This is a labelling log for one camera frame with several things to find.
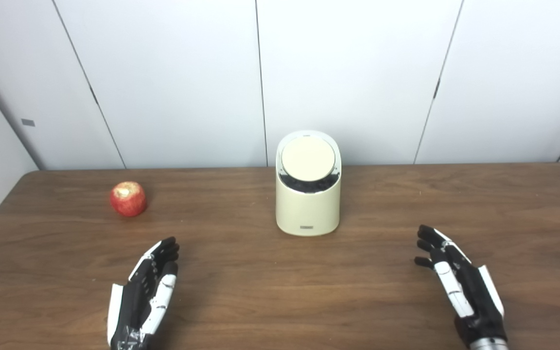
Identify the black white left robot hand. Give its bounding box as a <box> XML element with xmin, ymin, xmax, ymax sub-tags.
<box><xmin>107</xmin><ymin>237</ymin><xmax>180</xmax><ymax>350</ymax></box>

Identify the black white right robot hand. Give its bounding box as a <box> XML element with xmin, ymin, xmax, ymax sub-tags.
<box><xmin>414</xmin><ymin>225</ymin><xmax>509</xmax><ymax>344</ymax></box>

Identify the red apple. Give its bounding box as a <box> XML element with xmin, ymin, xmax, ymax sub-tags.
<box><xmin>110</xmin><ymin>181</ymin><xmax>148</xmax><ymax>217</ymax></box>

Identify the round cream bin lid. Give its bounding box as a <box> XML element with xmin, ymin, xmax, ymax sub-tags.
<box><xmin>281</xmin><ymin>137</ymin><xmax>336</xmax><ymax>182</ymax></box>

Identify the cream-colored bin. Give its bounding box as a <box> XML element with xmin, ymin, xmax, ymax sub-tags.
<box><xmin>275</xmin><ymin>130</ymin><xmax>343</xmax><ymax>237</ymax></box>

